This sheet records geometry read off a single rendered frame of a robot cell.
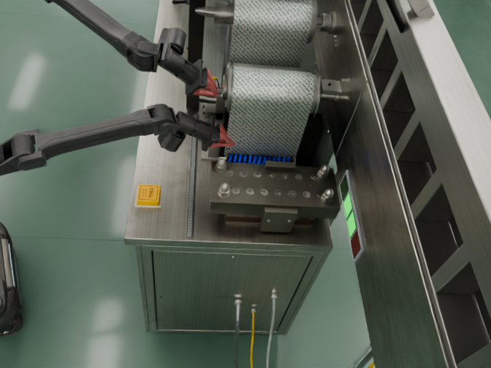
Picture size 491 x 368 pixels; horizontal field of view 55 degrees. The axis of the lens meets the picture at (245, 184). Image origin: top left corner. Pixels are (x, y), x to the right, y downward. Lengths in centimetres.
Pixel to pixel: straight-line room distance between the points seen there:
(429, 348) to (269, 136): 82
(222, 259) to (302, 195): 35
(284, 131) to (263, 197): 21
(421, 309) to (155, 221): 88
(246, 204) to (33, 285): 137
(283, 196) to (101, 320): 123
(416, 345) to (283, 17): 99
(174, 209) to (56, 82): 202
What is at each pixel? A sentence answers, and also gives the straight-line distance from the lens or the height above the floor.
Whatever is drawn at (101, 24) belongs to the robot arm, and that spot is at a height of 139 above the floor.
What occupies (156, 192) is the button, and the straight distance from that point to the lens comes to 155.
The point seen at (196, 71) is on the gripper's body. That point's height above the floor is 131.
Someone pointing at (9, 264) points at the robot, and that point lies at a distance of 231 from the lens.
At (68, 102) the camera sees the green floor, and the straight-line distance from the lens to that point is 324.
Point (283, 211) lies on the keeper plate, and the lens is 143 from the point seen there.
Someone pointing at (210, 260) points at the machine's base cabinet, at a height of 78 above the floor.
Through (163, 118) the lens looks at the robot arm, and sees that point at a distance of 135.
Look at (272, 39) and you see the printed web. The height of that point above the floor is 131.
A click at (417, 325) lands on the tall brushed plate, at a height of 138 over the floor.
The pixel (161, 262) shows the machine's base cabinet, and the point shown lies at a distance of 161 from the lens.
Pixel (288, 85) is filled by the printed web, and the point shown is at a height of 130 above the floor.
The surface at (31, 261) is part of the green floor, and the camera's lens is 257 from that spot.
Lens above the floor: 217
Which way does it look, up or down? 52 degrees down
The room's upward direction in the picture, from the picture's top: 11 degrees clockwise
